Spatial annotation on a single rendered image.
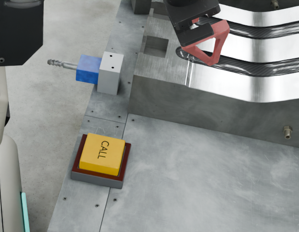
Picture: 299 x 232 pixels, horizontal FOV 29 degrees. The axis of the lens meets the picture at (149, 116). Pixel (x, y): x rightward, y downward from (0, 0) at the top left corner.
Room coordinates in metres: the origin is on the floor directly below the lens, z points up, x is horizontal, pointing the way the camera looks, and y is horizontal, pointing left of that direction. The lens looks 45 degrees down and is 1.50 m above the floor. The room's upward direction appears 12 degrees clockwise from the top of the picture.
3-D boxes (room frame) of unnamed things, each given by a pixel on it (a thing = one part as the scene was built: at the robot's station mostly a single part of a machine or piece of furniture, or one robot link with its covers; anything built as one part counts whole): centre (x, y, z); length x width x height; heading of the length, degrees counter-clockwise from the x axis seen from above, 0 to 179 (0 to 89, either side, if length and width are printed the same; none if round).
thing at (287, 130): (0.70, -0.23, 0.84); 0.02 x 0.01 x 0.02; 0
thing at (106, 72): (0.77, 0.13, 0.83); 0.13 x 0.05 x 0.05; 91
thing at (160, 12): (0.90, 0.02, 0.87); 0.05 x 0.05 x 0.04; 0
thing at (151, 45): (0.79, 0.02, 0.87); 0.05 x 0.05 x 0.04; 0
